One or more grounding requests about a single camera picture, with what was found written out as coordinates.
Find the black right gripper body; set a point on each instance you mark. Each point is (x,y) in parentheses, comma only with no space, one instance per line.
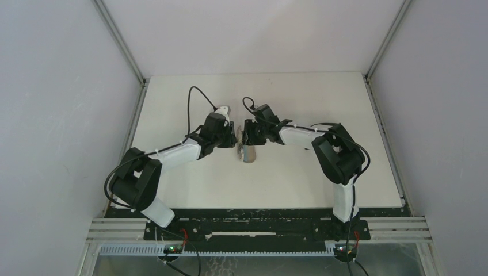
(248,132)

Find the aluminium frame rail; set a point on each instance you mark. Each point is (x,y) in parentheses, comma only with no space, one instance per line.
(110,23)
(413,228)

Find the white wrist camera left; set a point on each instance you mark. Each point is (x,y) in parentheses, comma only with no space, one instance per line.
(225,111)

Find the black sunglasses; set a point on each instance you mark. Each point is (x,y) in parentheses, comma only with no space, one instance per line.
(325,124)

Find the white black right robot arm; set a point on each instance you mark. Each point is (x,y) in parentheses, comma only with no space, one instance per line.
(341,159)

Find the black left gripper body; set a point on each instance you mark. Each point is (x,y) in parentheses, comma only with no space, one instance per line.
(232,135)

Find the right aluminium frame rail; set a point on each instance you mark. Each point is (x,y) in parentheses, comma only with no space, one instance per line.
(413,228)

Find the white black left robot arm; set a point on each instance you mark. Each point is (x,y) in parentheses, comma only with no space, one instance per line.
(135,180)

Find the map print glasses case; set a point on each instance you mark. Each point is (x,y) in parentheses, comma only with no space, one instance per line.
(240,143)

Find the light blue cleaning cloth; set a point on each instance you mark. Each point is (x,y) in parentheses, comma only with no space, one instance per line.
(249,153)

